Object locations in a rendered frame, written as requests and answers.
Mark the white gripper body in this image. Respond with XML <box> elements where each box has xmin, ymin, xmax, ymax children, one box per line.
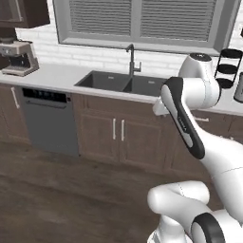
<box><xmin>152</xmin><ymin>97</ymin><xmax>171</xmax><ymax>117</ymax></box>

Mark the brown panel below sink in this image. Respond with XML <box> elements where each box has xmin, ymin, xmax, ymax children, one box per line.
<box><xmin>83</xmin><ymin>94</ymin><xmax>163</xmax><ymax>119</ymax></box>

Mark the dark grey double sink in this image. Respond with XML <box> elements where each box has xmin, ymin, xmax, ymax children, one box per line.
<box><xmin>74</xmin><ymin>69</ymin><xmax>169</xmax><ymax>98</ymax></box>

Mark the brown cupboard door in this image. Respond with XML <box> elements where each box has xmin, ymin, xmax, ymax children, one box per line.
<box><xmin>0</xmin><ymin>83</ymin><xmax>31</xmax><ymax>145</ymax></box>
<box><xmin>119</xmin><ymin>117</ymin><xmax>166</xmax><ymax>173</ymax></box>
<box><xmin>163</xmin><ymin>117</ymin><xmax>210</xmax><ymax>178</ymax></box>
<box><xmin>78</xmin><ymin>113</ymin><xmax>121</xmax><ymax>163</ymax></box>

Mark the dark grey tap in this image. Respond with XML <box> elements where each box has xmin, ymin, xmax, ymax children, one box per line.
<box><xmin>125</xmin><ymin>43</ymin><xmax>142</xmax><ymax>77</ymax></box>

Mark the brown drawer front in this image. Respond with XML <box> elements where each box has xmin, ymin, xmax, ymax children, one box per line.
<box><xmin>189</xmin><ymin>108</ymin><xmax>237</xmax><ymax>138</ymax></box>

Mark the grey window with blinds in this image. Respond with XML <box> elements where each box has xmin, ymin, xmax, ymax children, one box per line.
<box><xmin>51</xmin><ymin>0</ymin><xmax>242</xmax><ymax>57</ymax></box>

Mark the grey dishwasher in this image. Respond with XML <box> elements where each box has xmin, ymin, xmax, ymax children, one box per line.
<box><xmin>21</xmin><ymin>86</ymin><xmax>81</xmax><ymax>158</ymax></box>

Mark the silver coffee machine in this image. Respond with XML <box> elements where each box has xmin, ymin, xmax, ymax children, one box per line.
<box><xmin>0</xmin><ymin>35</ymin><xmax>41</xmax><ymax>78</ymax></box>

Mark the white cupboard handle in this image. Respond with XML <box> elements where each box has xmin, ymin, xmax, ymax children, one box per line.
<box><xmin>10</xmin><ymin>86</ymin><xmax>21</xmax><ymax>110</ymax></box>
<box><xmin>120</xmin><ymin>119</ymin><xmax>126</xmax><ymax>142</ymax></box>
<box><xmin>112</xmin><ymin>118</ymin><xmax>118</xmax><ymax>141</ymax></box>

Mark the white drawer handle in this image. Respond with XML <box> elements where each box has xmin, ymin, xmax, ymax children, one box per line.
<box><xmin>193</xmin><ymin>116</ymin><xmax>211</xmax><ymax>123</ymax></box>

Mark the black wire stand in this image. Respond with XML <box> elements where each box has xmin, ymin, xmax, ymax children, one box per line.
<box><xmin>214</xmin><ymin>47</ymin><xmax>243</xmax><ymax>90</ymax></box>

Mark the dark brown wall cupboard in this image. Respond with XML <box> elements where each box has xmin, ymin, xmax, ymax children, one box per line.
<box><xmin>0</xmin><ymin>0</ymin><xmax>51</xmax><ymax>29</ymax></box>

